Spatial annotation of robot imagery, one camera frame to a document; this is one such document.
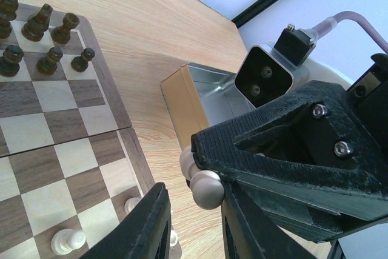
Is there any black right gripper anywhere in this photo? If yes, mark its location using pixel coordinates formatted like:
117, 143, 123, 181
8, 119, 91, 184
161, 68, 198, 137
192, 53, 387, 243

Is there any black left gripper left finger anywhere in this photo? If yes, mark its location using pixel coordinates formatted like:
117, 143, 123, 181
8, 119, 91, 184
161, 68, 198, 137
81, 183, 172, 259

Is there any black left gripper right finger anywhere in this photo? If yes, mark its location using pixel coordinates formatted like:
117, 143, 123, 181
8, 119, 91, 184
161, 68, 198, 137
221, 182, 314, 258

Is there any light chess pawn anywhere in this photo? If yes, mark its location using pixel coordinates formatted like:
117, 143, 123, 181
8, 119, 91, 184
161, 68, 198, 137
179, 146, 225, 210
124, 197, 141, 215
50, 229, 86, 255

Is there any gold metal tin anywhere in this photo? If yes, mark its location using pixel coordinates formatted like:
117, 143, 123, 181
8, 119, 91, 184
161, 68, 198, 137
161, 62, 254, 149

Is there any wooden chess board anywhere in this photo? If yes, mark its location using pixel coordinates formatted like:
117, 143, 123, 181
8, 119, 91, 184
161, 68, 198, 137
1, 4, 154, 258

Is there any dark chess piece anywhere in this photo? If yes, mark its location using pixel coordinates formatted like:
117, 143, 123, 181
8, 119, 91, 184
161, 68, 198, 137
21, 4, 53, 42
1, 0, 19, 39
36, 47, 63, 75
51, 13, 79, 45
0, 45, 24, 77
70, 47, 95, 72

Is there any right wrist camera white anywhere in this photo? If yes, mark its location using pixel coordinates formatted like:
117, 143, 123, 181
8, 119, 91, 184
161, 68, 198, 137
235, 24, 318, 108

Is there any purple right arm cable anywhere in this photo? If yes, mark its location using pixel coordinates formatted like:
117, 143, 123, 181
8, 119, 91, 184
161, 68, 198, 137
309, 10, 388, 53

